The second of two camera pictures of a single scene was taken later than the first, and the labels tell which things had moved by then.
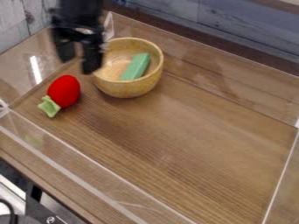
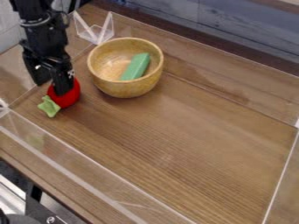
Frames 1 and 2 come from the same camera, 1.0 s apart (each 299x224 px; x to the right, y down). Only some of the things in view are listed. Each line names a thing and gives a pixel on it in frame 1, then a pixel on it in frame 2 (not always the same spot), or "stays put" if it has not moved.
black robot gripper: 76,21 → 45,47
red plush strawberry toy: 61,94 stays put
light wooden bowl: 131,67 stays put
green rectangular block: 136,66 stays put
